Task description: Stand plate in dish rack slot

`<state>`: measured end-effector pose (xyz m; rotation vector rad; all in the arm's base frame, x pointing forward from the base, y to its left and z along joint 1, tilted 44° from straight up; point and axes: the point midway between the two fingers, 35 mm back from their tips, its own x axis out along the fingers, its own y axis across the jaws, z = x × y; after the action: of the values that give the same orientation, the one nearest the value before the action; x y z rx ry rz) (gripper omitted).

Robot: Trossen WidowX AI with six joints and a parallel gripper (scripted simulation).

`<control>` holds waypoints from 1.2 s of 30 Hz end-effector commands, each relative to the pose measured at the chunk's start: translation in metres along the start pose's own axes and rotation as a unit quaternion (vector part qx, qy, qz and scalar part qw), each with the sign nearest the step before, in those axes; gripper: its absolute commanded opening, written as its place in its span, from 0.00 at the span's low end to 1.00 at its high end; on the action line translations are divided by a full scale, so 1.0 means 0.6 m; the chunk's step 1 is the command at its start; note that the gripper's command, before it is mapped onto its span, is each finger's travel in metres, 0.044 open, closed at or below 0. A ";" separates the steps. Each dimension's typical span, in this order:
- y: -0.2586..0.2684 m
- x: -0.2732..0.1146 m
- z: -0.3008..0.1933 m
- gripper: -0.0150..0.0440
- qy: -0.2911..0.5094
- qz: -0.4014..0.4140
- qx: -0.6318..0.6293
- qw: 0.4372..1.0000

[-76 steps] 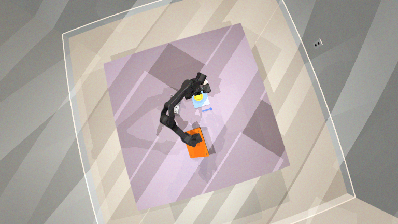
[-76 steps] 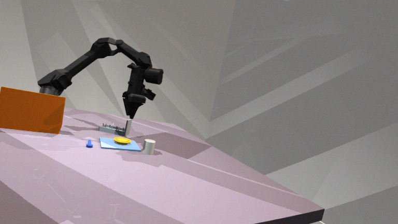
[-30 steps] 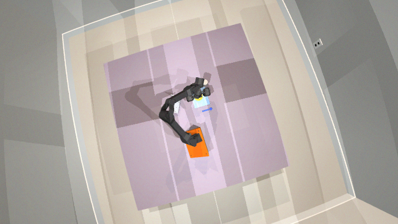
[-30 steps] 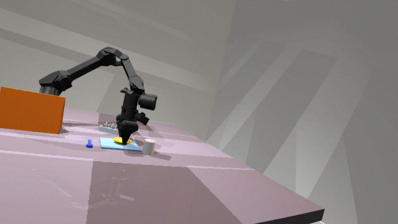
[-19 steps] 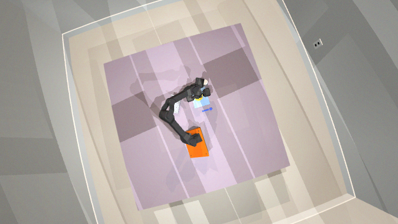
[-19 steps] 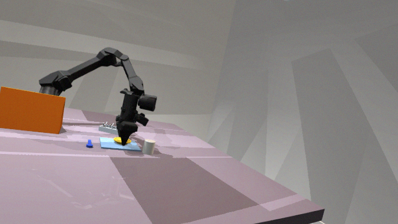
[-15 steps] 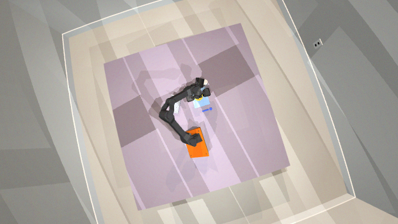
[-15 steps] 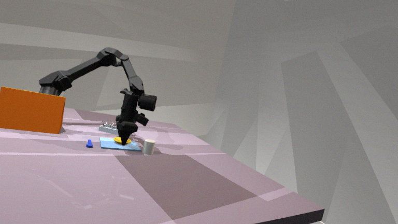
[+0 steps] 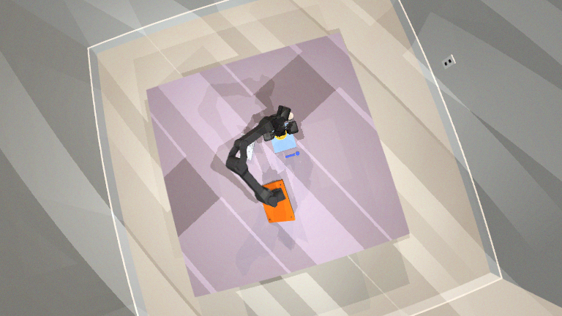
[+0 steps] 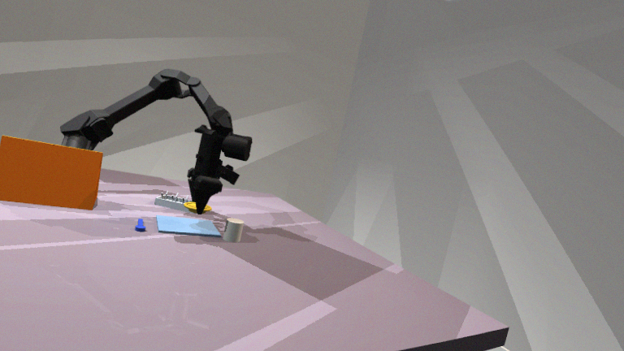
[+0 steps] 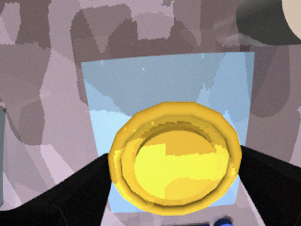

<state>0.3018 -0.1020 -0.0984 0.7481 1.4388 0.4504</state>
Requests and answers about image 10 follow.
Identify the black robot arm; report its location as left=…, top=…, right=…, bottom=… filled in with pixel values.
left=60, top=69, right=252, bottom=185

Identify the light blue flat mat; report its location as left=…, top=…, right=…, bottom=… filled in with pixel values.
left=156, top=215, right=221, bottom=238

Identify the yellow plate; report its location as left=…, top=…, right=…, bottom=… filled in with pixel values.
left=184, top=202, right=212, bottom=214

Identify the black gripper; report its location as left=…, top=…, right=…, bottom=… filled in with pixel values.
left=187, top=151, right=223, bottom=215

